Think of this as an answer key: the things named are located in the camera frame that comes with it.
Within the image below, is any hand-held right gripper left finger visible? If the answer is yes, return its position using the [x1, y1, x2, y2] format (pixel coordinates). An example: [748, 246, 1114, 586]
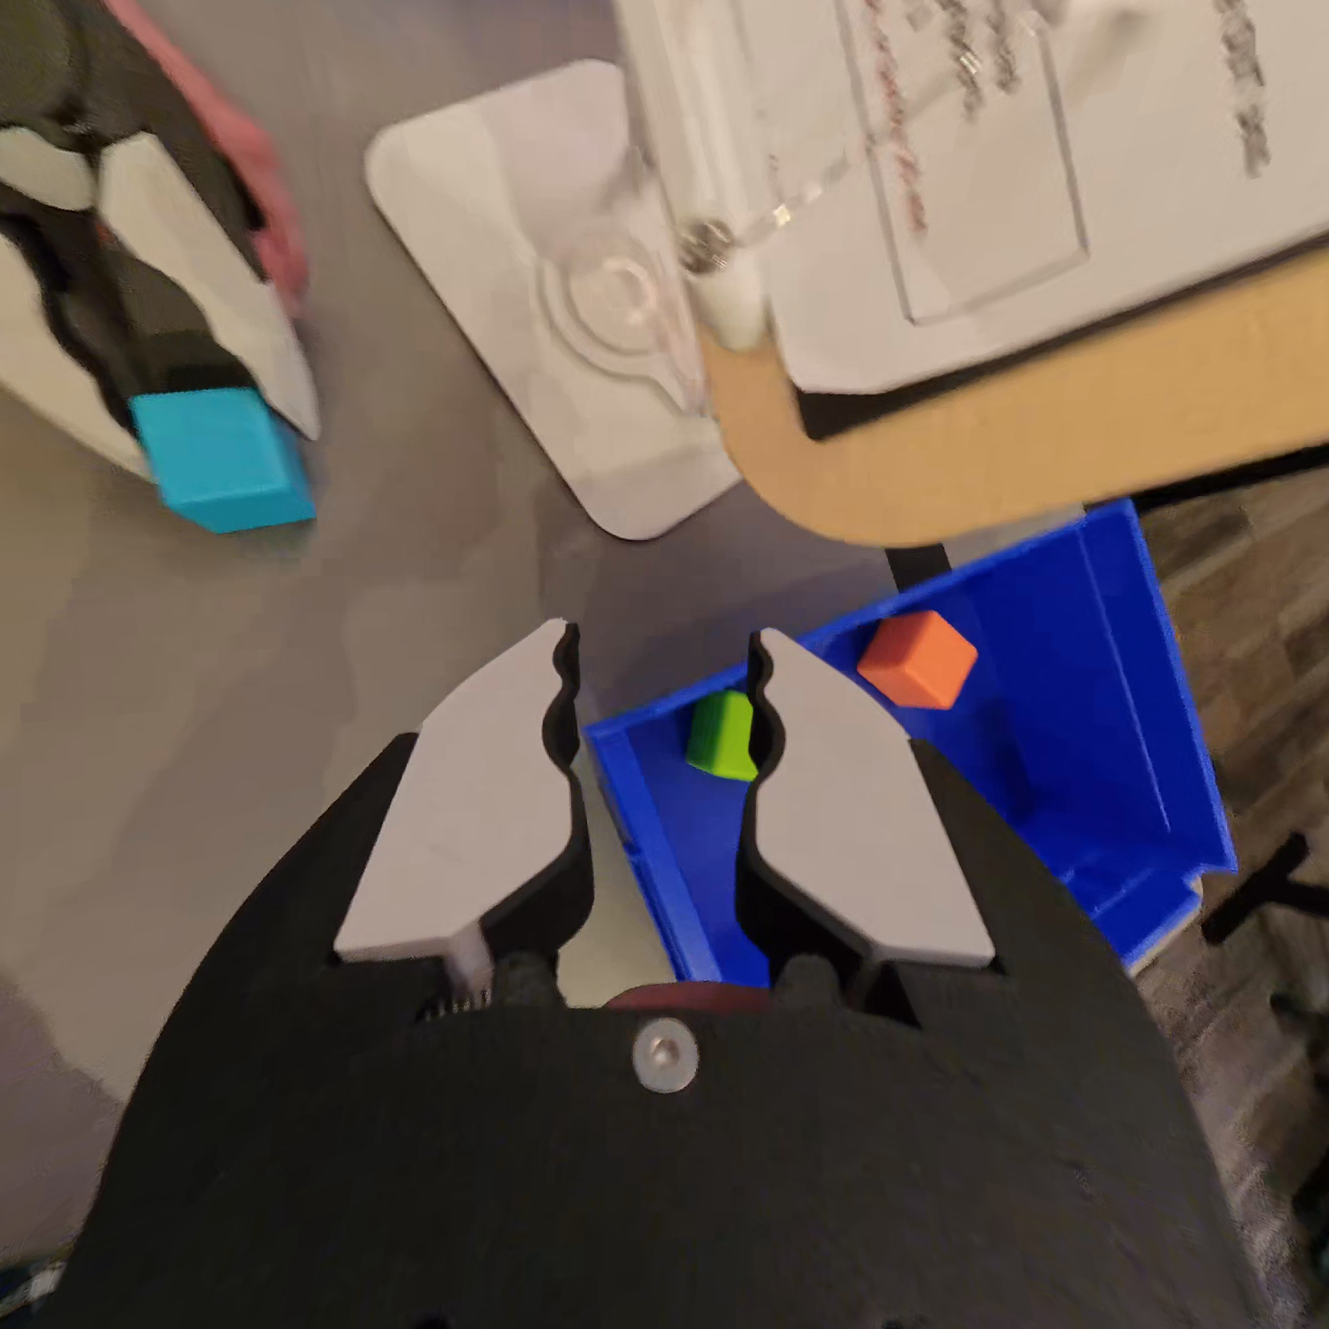
[332, 619, 595, 1003]

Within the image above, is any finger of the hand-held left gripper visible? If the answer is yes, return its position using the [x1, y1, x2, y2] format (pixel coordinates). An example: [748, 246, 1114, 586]
[0, 233, 161, 484]
[61, 130, 322, 443]

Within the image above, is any white instruction sheet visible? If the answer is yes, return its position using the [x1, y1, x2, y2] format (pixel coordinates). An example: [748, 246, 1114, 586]
[762, 0, 1329, 399]

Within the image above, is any person's left hand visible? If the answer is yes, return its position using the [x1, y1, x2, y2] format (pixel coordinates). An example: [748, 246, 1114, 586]
[109, 0, 310, 314]

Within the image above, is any orange cube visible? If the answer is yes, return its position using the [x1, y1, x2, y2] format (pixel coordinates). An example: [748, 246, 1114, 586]
[856, 611, 981, 712]

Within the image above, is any green cube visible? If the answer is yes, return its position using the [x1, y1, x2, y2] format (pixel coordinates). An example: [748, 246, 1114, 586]
[685, 689, 761, 782]

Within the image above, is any white metal stand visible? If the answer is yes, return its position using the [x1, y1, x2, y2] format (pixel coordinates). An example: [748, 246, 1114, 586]
[364, 57, 770, 543]

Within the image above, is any blue plastic bin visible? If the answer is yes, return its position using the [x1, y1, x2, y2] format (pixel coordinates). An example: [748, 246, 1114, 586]
[584, 499, 1239, 988]

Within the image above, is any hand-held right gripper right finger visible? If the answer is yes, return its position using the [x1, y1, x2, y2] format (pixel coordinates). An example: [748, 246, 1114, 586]
[734, 625, 998, 992]

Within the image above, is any black table leg frame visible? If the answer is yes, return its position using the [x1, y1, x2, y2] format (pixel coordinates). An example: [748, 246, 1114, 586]
[1204, 831, 1311, 948]

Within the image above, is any cyan cube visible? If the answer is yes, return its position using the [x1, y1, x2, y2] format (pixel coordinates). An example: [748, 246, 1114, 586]
[129, 388, 318, 537]

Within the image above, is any grey desk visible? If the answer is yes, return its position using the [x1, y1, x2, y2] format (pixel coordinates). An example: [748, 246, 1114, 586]
[0, 0, 1210, 1290]

